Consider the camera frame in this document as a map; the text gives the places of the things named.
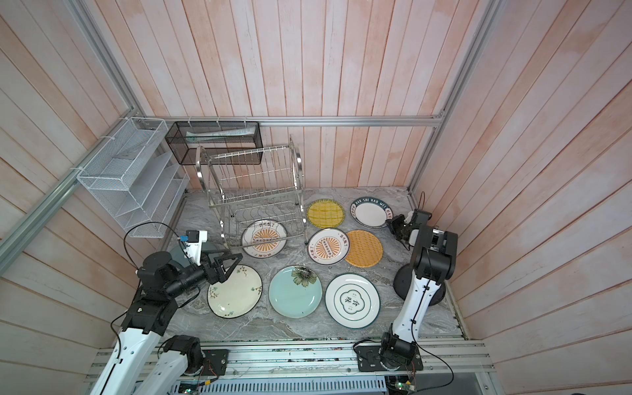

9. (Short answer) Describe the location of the orange sunburst plate under rack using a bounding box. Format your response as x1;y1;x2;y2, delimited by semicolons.
241;219;288;258

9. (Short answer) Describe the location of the light green flower plate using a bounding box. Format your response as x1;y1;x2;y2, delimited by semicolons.
268;266;323;319

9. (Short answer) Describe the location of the black mesh wall basket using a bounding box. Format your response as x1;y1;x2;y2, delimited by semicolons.
166;120;263;166

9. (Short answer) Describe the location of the orange woven bamboo plate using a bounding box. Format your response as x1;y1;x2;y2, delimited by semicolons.
346;230;383;268

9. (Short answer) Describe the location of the orange sunburst plate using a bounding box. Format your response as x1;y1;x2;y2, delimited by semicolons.
241;219;288;258
307;228;351;265

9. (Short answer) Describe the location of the dark teal ceramic plate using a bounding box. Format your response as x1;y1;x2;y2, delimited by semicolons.
170;245;190;267

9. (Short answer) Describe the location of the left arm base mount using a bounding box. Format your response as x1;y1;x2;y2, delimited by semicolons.
201;349;230;378

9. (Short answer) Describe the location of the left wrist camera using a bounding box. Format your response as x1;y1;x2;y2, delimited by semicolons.
179;230;208;266

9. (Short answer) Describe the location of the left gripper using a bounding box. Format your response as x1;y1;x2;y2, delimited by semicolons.
165;248;244;297

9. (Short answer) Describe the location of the yellow green woven plate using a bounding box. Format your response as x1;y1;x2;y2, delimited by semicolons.
307;198;346;229

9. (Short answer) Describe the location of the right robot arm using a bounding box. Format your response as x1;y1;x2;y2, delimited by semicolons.
380;209;458;369

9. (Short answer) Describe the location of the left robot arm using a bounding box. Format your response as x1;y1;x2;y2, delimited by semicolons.
92;250;243;394

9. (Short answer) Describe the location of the white wire mesh shelf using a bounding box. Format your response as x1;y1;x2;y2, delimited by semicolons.
77;118;189;239

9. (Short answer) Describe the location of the black round plate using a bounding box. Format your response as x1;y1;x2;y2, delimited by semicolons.
393;265;446;306

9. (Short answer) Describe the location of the white plate with text rim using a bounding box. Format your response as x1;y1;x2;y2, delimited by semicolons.
350;197;393;228

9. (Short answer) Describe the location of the white plate green clover motif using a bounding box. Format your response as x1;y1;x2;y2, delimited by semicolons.
325;273;381;329

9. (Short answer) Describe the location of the cream floral plate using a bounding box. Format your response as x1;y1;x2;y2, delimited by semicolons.
207;265;263;319

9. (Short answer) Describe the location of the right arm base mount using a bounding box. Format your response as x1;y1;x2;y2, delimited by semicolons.
352;342;424;372

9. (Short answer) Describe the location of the stainless steel dish rack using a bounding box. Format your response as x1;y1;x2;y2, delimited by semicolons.
195;140;308;253

